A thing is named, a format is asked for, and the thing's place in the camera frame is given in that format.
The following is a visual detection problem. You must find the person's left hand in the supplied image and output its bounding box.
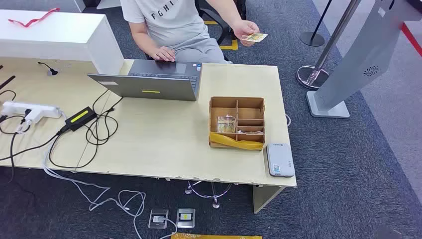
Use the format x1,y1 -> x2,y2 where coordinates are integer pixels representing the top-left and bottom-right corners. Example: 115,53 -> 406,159
231,19 -> 260,47

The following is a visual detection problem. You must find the person's right hand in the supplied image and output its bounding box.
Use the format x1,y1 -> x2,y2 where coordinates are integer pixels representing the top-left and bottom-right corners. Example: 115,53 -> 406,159
150,46 -> 176,63

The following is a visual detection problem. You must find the orange printed ID card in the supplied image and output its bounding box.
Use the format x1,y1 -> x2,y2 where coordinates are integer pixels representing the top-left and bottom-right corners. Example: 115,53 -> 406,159
240,33 -> 269,43

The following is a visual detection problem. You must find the person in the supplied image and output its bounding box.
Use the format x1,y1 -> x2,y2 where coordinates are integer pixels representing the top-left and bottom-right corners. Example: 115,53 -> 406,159
120,0 -> 261,64

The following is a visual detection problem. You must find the stack of printed key cards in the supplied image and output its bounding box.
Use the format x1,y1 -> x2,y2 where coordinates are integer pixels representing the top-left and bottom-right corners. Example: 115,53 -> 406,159
216,114 -> 237,134

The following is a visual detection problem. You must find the grey card reader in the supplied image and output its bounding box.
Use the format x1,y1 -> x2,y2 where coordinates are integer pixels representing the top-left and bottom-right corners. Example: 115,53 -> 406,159
266,142 -> 296,178

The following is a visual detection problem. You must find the black chair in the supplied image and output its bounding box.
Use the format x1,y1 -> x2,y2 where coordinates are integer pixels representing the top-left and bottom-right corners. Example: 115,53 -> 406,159
194,0 -> 247,45

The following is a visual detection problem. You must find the grey laptop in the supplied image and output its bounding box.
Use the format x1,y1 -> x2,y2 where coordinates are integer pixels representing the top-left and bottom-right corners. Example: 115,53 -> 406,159
87,59 -> 203,102

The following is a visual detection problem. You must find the wooden compartment box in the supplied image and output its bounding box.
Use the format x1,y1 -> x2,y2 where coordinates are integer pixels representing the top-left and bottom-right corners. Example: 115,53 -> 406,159
208,96 -> 266,152

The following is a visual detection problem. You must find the black laptop power adapter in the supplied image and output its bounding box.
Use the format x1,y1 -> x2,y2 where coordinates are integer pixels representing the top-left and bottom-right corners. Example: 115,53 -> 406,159
64,106 -> 98,132

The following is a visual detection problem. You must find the white counter block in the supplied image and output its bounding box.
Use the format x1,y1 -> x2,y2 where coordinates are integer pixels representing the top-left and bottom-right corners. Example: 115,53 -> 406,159
0,9 -> 125,75

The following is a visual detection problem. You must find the grey kiosk stand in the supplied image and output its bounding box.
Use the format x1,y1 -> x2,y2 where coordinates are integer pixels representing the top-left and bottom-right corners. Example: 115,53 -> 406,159
306,0 -> 414,119

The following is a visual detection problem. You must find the red ribbon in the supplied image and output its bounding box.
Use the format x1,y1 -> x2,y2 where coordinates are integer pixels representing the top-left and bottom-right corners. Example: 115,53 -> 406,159
7,7 -> 61,28

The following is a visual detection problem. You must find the white power strip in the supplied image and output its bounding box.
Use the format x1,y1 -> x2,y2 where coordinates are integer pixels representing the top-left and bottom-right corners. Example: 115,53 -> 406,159
0,101 -> 63,125

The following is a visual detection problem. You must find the chrome stool base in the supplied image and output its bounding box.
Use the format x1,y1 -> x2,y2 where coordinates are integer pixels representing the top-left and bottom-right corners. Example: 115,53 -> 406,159
184,180 -> 234,210

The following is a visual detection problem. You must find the black antenna rod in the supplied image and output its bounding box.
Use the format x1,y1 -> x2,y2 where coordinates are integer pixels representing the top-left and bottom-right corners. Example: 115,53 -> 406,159
0,75 -> 16,90

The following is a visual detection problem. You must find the silver floor socket with plug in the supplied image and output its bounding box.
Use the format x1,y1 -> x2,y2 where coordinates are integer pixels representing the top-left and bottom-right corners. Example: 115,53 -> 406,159
148,208 -> 169,230

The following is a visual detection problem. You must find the silver floor socket yellow label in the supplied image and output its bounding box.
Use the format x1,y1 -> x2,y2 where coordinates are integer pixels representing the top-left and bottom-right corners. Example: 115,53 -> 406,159
176,208 -> 196,229

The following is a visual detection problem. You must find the red barrier belt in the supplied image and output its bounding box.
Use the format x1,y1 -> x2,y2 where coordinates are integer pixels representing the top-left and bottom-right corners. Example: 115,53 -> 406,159
400,22 -> 422,57

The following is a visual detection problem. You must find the flat yellow tape strip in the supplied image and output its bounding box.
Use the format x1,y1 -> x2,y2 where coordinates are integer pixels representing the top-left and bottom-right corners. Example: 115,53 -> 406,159
171,232 -> 263,239

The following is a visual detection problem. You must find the chrome stanchion post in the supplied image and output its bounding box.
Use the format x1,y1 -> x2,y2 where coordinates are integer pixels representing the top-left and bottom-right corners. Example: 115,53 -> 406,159
296,0 -> 362,90

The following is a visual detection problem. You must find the desk grommet with black cable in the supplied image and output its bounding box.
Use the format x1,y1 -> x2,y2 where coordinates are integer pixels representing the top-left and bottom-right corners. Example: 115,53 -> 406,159
37,61 -> 60,77

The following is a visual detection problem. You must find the black looped adapter cable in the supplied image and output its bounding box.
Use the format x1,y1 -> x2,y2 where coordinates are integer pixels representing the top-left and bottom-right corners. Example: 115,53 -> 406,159
48,89 -> 124,169

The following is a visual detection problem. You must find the black mains cable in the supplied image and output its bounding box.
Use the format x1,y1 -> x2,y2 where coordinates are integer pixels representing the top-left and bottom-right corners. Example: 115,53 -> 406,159
0,130 -> 65,162

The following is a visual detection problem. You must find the thin black cable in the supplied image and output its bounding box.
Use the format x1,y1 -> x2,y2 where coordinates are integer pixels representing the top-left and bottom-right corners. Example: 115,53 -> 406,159
0,90 -> 32,182

